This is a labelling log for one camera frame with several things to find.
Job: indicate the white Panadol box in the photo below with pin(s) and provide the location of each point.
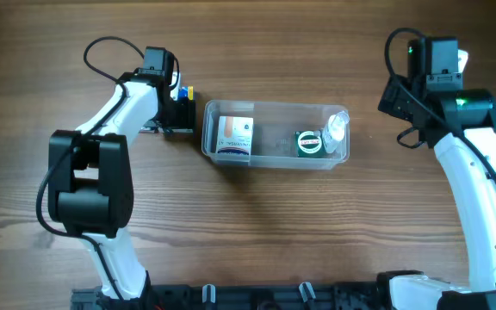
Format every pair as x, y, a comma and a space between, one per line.
150, 127

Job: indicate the clear plastic container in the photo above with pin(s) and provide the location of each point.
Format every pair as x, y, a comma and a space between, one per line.
274, 127

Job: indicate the blue VapoDrops box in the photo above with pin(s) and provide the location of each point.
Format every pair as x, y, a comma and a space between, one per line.
186, 92

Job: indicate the clear plastic bottle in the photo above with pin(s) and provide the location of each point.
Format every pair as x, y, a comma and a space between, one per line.
334, 131

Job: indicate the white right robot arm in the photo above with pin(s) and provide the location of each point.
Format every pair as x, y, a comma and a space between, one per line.
459, 125

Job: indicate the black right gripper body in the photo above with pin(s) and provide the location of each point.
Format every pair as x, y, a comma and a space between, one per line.
391, 101

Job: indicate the green Zam-Buk ointment box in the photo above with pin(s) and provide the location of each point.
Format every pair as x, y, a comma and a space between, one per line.
309, 144

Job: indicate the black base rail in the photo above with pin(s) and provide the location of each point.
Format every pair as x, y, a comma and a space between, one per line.
341, 295

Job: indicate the white Hansaplast box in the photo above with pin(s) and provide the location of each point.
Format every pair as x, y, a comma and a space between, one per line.
235, 135

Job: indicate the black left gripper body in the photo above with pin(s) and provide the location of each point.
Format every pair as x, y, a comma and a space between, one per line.
183, 115

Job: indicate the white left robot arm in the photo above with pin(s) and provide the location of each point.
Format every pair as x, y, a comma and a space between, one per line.
89, 186

